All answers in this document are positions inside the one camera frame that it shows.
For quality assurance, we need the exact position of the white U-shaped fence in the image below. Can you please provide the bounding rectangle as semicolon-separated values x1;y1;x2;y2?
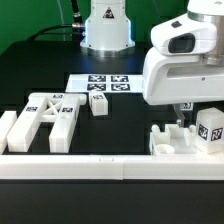
0;111;224;180

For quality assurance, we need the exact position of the thin grey cable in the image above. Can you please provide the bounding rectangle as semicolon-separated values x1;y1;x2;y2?
55;0;66;42

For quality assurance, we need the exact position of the white chair back frame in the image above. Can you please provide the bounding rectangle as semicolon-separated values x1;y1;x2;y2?
7;93;87;153

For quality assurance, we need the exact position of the white marker sheet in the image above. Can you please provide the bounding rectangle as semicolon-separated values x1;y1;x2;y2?
66;74;142;93

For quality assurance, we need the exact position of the right white marker cube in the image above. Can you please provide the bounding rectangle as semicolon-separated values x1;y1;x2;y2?
181;103;193;111

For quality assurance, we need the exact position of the black cable with connector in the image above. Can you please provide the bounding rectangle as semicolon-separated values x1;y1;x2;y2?
27;0;86;42

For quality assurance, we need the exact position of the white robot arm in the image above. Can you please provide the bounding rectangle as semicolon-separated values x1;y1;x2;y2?
80;0;224;105

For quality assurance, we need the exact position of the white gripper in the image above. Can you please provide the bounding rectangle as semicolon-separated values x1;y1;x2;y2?
142;15;224;127

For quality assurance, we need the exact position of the white chair seat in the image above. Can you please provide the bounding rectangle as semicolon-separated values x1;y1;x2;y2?
149;124;199;156

